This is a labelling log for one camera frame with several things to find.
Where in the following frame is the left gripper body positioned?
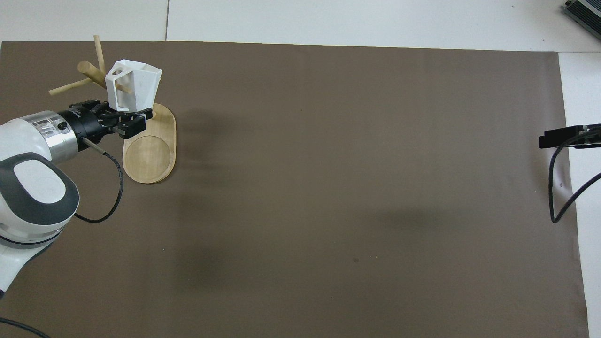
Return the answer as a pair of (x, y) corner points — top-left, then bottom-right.
(57, 100), (108, 152)

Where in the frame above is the white angular cup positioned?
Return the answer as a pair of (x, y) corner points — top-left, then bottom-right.
(104, 59), (163, 113)

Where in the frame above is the wooden cup rack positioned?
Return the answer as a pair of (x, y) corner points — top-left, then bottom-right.
(48, 34), (177, 185)

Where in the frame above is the grey metal device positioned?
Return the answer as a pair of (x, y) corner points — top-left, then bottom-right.
(563, 0), (601, 34)

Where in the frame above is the black cable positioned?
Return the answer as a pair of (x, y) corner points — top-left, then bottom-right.
(548, 132), (601, 224)
(0, 317), (51, 338)
(73, 137), (125, 224)

